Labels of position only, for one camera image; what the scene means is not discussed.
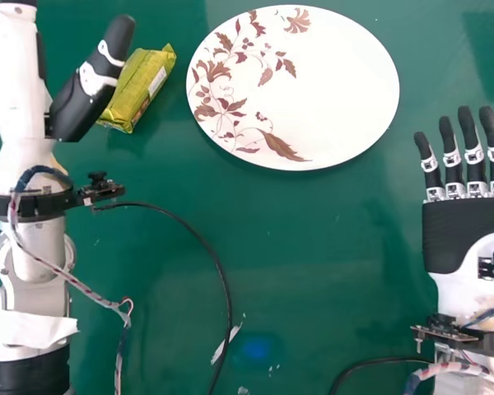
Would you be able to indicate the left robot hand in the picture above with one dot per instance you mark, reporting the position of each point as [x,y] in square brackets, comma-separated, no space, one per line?
[16,82]

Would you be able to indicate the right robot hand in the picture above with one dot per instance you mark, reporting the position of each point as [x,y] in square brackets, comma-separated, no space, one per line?
[453,238]

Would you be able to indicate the yellow-green biscuit packet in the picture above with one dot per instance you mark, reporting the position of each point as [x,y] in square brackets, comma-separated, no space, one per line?
[142,82]

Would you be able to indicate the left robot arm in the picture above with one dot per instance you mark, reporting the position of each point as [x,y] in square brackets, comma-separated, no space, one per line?
[29,255]

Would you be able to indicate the plate with brown leaf pattern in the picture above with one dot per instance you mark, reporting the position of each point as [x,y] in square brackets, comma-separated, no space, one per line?
[321,94]

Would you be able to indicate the white tissue wrap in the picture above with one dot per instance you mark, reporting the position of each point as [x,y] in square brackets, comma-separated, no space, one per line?
[24,329]

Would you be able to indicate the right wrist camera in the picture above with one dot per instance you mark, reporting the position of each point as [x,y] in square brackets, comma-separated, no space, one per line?
[440,332]

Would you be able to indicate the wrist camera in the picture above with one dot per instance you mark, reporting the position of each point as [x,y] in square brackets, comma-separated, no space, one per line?
[101,190]
[440,332]

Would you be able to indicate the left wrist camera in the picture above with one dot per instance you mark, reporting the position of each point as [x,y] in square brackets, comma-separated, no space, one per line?
[101,190]

